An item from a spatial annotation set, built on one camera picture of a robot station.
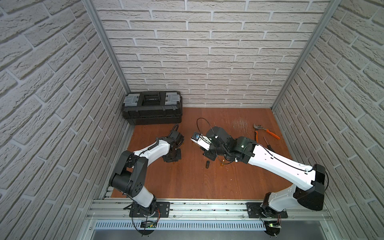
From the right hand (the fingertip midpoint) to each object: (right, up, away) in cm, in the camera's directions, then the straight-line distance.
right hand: (205, 144), depth 72 cm
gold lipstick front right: (+11, -15, +17) cm, 26 cm away
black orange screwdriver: (+44, -6, +25) cm, 51 cm away
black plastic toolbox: (-33, +21, +25) cm, 47 cm away
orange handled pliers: (+42, +7, +34) cm, 55 cm away
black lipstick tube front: (+2, -14, +13) cm, 19 cm away
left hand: (-16, -11, +18) cm, 27 cm away
